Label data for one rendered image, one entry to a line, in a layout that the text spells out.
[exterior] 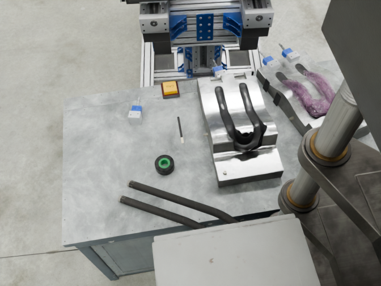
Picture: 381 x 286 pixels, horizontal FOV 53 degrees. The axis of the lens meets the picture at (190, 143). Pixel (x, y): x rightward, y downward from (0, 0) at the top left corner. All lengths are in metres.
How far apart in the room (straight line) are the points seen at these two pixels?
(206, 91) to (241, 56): 1.12
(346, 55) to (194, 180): 1.10
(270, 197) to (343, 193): 0.79
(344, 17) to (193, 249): 0.49
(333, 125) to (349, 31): 0.22
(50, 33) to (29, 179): 1.33
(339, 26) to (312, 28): 2.82
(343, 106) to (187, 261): 0.40
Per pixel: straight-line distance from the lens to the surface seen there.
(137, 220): 1.52
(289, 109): 1.72
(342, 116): 0.69
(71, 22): 3.51
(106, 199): 1.57
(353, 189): 0.79
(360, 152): 0.84
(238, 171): 1.52
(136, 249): 1.82
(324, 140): 0.76
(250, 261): 0.77
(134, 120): 1.70
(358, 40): 0.52
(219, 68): 1.84
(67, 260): 2.41
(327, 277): 1.25
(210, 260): 0.77
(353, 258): 1.02
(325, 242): 1.01
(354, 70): 0.54
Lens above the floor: 2.21
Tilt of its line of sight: 59 degrees down
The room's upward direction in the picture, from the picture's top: 3 degrees counter-clockwise
